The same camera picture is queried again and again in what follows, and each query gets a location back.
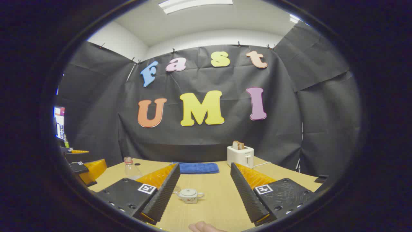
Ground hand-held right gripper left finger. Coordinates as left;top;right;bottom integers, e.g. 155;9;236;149
95;163;181;225

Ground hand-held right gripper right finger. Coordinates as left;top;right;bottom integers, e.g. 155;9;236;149
230;162;314;227

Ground white ceramic teacup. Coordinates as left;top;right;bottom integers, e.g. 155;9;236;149
177;188;205;204

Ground clear plastic water bottle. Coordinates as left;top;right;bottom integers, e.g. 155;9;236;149
124;157;143;180

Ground white toaster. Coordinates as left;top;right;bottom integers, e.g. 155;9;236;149
227;145;254;169

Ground computer monitor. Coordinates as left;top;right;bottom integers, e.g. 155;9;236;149
53;106;66;141

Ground blue towel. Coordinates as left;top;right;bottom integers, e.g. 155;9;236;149
171;162;220;174

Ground black backdrop cloth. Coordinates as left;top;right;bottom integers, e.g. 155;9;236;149
56;21;361;178

